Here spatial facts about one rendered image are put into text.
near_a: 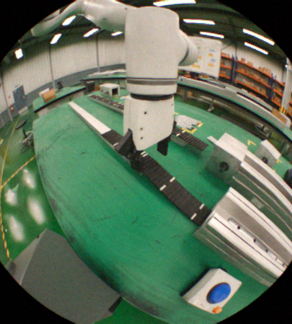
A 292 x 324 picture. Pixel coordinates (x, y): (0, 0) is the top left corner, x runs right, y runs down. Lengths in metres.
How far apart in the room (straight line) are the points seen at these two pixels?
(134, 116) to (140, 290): 0.32
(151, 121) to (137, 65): 0.10
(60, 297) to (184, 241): 0.25
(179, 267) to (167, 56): 0.35
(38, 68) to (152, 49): 10.91
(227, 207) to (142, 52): 0.31
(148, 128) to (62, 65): 11.11
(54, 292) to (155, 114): 0.28
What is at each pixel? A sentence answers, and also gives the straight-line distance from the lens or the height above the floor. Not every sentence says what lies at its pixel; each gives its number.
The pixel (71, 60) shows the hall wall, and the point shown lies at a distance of 11.50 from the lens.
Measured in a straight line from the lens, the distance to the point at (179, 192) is 0.31.
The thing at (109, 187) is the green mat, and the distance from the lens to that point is 0.34.
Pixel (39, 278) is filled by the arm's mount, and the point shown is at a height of 0.95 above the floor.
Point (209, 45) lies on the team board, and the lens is 3.23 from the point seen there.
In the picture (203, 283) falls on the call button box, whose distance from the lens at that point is 0.25.
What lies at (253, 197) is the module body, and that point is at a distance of 0.41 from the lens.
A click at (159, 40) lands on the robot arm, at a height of 1.09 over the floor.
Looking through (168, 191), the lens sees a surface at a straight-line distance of 0.30.
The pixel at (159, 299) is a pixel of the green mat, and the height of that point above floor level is 0.78.
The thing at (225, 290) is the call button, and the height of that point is 0.85.
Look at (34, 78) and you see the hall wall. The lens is 10.96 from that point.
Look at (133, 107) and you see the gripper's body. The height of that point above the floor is 0.98.
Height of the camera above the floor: 1.05
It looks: 45 degrees down
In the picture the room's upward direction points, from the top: straight up
